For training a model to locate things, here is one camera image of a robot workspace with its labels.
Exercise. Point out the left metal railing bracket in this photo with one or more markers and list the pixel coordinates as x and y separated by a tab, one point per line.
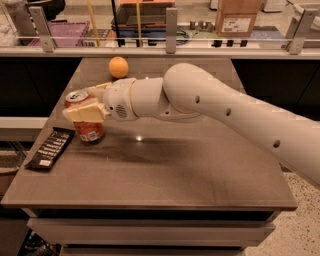
42	28

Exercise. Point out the orange fruit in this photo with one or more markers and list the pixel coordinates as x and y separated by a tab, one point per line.
118	67

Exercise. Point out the purple plastic crate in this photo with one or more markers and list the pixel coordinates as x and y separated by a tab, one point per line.
68	34

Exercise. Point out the right metal railing bracket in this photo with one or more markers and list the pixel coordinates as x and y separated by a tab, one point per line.
304	29

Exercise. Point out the black rxbar chocolate bar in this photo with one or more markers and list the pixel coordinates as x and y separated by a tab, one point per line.
51	149

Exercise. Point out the middle metal railing bracket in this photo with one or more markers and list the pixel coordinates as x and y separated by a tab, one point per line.
171	29

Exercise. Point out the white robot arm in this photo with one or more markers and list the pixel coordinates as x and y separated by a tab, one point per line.
187	93

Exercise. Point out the red coke can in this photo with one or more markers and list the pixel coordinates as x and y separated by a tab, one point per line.
87	131

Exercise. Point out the cardboard box with label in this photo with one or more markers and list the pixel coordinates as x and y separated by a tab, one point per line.
236	18

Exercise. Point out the metal railing bracket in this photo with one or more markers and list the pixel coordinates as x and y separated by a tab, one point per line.
304	29
171	29
42	28

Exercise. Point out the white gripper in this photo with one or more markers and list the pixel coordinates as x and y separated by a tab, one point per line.
118	99

